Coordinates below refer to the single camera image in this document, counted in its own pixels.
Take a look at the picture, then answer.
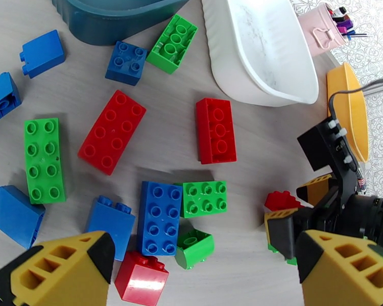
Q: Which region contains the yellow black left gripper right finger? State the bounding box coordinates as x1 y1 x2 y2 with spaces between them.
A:
295 229 383 306

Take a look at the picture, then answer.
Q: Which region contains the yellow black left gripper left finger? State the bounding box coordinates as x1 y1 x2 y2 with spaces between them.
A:
0 231 115 306

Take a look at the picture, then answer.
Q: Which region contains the small green lego brick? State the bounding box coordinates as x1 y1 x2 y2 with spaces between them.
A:
267 243 298 266

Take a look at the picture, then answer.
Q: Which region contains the small red lego brick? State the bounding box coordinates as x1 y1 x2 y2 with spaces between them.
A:
264 190 307 213

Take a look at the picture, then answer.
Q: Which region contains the tall blue lego brick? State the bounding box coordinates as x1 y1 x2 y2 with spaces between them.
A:
0 185 46 250
84 195 137 262

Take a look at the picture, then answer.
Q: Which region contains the red two-by-four lego brick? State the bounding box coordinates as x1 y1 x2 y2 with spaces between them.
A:
196 97 238 165
77 89 147 176

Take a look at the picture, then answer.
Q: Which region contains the blue two-by-three lego brick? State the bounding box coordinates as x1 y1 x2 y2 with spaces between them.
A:
0 71 22 130

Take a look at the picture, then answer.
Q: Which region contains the dark blue two-by-two lego brick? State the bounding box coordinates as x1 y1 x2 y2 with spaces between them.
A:
105 40 148 87

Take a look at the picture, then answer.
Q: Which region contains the red two-by-two lego brick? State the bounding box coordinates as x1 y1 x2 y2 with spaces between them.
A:
114 250 170 302

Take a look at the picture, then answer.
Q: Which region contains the green two-by-three lego brick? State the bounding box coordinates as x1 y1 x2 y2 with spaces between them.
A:
175 180 228 219

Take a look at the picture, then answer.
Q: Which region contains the yellow plastic container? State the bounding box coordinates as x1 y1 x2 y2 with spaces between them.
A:
326 62 370 164

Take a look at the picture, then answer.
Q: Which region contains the blue two-by-four lego brick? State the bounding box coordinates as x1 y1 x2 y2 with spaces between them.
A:
136 181 183 258

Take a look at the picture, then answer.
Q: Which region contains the green two-by-four lego brick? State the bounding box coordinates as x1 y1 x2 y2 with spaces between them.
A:
23 117 66 205
146 14 199 75

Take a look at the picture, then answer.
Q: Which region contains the white plastic container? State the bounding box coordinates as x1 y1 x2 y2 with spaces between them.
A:
201 0 320 108

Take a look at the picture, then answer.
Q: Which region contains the pink metal tin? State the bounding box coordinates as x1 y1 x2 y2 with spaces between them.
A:
297 3 350 58

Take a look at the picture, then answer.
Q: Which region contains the teal plastic container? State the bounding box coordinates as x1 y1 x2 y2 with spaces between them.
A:
47 0 197 47

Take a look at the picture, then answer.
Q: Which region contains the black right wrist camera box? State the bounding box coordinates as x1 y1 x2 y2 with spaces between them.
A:
297 116 362 175

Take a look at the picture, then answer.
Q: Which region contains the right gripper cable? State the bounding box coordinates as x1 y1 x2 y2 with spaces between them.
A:
328 78 383 124

